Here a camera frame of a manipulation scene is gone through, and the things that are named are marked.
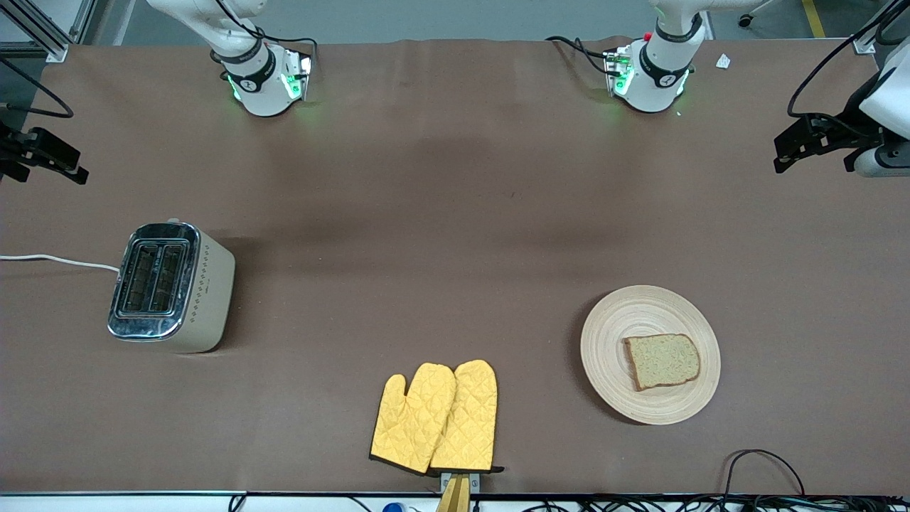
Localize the round wooden plate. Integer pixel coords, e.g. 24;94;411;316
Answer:
581;285;721;426

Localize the chair leg with caster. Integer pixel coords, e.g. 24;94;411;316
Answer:
738;0;777;29

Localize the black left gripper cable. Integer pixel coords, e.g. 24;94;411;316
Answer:
788;0;910;119

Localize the aluminium frame profile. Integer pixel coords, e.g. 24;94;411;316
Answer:
853;0;910;55
0;0;97;63

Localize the brown table cover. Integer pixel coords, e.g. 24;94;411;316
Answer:
0;37;910;496

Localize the wooden stick with metal bracket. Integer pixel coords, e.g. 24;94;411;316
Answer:
435;471;481;512

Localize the base connector plate green light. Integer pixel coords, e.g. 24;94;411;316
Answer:
281;51;314;102
604;44;635;97

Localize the black arm base cable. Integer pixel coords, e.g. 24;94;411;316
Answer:
213;0;319;72
546;36;619;75

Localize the brown bread slice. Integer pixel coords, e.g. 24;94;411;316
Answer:
624;334;702;392

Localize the black looped cable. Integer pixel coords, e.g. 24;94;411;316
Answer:
724;449;806;498

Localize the yellow quilted oven mitt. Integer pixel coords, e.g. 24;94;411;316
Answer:
430;360;504;474
370;363;457;475

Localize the cream and chrome toaster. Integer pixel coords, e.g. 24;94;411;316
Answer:
107;219;236;354

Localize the white toaster power cord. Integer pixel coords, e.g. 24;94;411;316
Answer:
0;254;120;273

